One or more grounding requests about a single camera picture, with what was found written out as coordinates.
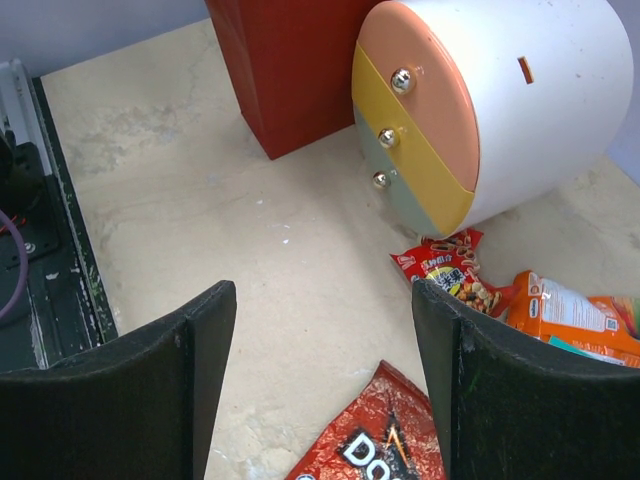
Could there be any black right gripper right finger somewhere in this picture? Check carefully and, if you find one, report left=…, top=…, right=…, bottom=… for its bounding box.
left=412, top=280, right=639, bottom=479

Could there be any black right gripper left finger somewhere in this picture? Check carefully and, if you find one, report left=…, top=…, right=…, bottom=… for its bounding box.
left=1, top=280, right=236, bottom=479

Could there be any orange white snack bag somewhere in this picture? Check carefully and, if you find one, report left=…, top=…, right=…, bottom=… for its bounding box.
left=507, top=270, right=639, bottom=368

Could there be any red Doritos chip bag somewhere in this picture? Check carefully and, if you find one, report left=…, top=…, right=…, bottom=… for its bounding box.
left=286, top=360, right=446, bottom=480

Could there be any red brown paper bag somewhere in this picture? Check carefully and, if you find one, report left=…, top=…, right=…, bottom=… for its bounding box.
left=206, top=0, right=376, bottom=160

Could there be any teal candy pouch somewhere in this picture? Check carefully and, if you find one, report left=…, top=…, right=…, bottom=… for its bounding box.
left=548, top=336, right=602, bottom=360

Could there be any small red nut snack pack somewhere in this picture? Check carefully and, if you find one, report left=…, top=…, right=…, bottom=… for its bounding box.
left=390, top=228, right=518, bottom=318

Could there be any white round drawer cabinet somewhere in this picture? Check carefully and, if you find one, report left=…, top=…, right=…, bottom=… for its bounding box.
left=351, top=1, right=634, bottom=238

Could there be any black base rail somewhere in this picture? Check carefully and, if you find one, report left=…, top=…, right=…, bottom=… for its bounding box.
left=1, top=59, right=118, bottom=371

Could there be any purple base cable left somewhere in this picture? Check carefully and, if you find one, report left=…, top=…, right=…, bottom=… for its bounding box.
left=0, top=207, right=29, bottom=321

